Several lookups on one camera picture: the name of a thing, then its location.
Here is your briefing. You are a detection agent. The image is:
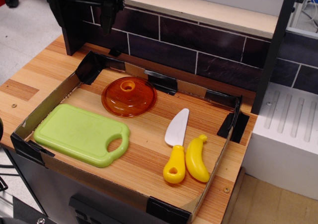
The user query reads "white knife yellow handle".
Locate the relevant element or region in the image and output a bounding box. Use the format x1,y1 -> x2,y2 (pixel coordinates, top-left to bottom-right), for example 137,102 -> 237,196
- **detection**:
163,108 -> 189,184

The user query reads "cardboard fence with black tape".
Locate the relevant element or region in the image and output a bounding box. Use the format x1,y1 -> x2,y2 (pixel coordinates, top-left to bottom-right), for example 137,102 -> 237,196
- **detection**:
11,52 -> 252,224

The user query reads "green plastic cutting board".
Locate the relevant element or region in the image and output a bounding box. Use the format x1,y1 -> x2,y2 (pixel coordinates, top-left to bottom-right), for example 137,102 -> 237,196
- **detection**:
33,104 -> 130,168

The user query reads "orange transparent pot lid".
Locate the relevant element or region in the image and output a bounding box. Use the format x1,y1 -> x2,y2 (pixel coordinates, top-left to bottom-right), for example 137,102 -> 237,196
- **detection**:
101,76 -> 157,117

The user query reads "dark tile backsplash panel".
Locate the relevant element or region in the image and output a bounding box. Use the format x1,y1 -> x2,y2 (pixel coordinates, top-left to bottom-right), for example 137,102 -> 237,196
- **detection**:
51,0 -> 318,95

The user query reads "yellow plastic banana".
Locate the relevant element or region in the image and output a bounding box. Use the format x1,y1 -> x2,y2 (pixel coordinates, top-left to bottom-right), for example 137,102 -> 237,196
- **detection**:
185,135 -> 210,183

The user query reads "white sink drainboard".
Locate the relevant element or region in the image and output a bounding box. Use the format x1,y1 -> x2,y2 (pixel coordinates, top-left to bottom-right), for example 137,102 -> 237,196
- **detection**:
242,83 -> 318,199

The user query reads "black vertical post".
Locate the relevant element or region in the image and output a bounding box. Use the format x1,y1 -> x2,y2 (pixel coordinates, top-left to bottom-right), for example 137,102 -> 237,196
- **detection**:
251,0 -> 296,115

